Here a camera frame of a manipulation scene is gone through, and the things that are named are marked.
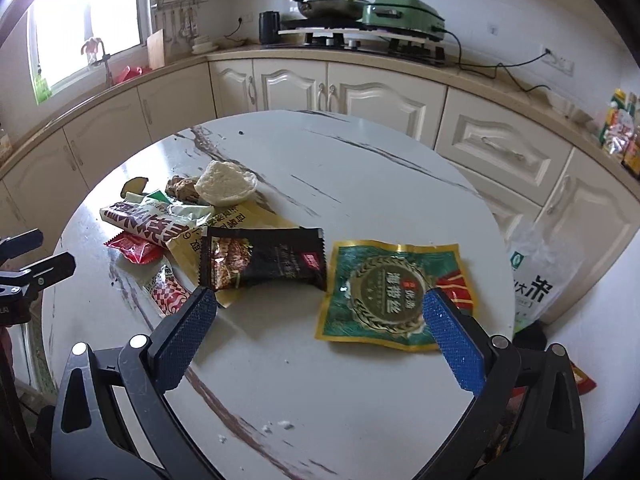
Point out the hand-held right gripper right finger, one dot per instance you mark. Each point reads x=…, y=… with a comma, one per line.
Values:
x=452, y=340

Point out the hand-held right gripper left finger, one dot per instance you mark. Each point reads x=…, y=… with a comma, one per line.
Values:
x=184, y=337

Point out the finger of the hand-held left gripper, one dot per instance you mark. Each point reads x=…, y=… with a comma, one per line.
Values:
x=22, y=244
x=47, y=270

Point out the yellow packet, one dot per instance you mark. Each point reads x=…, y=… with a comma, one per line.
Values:
x=187, y=252

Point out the green and gold packet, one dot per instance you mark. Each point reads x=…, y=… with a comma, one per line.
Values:
x=380, y=295

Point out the black snack packet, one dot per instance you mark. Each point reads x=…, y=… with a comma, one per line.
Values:
x=265, y=260

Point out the white rice cracker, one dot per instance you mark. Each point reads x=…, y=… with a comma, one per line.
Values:
x=225, y=185

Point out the red checked packet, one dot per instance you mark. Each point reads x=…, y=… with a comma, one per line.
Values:
x=167, y=292

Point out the red sachet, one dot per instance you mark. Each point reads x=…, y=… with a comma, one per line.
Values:
x=132, y=249

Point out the red and white wrapper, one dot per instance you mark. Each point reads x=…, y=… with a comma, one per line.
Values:
x=145, y=222

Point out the white rice bag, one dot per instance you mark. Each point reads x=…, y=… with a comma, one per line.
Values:
x=545, y=275

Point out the dark yellow peel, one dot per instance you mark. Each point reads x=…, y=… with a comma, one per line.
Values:
x=134, y=186

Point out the round marble table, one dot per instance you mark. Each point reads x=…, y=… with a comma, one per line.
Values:
x=300, y=385

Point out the red carton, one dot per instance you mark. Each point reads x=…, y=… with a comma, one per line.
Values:
x=585, y=379

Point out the brown food lump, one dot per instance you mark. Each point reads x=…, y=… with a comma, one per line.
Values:
x=181, y=190

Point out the green dish soap bottle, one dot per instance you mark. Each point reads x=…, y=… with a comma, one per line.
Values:
x=41, y=90

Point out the steel faucet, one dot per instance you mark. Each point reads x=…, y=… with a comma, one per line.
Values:
x=105, y=67

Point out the red plastic basin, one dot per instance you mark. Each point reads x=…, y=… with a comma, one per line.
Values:
x=127, y=75

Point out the pink faucet cloth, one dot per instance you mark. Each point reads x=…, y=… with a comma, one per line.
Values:
x=91, y=50

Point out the wooden cutting board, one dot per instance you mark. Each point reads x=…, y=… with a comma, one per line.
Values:
x=156, y=50

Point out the kitchen window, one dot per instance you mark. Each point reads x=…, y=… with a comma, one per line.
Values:
x=85, y=15

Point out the cream kitchen base cabinets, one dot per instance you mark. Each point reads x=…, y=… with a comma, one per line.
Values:
x=380, y=105

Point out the white scalloped bowl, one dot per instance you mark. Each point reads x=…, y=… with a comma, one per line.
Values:
x=575, y=112

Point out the stack of white bowls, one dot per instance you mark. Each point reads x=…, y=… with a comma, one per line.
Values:
x=205, y=46

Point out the group of condiment bottles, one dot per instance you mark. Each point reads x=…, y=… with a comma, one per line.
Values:
x=622, y=130

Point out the hanging utensil rack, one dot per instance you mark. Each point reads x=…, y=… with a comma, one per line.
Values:
x=180, y=15

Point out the black gas stove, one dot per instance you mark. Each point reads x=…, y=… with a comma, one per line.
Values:
x=415, y=52

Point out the black electric kettle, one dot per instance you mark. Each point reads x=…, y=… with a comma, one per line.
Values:
x=269, y=27

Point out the green electric cooker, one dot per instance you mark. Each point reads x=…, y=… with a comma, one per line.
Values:
x=405, y=15

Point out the black induction cooker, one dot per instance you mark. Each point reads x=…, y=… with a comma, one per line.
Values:
x=320, y=24

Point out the wok with lid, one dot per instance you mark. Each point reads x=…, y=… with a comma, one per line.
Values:
x=330, y=6

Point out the white double wall socket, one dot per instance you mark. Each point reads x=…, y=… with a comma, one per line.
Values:
x=559, y=61

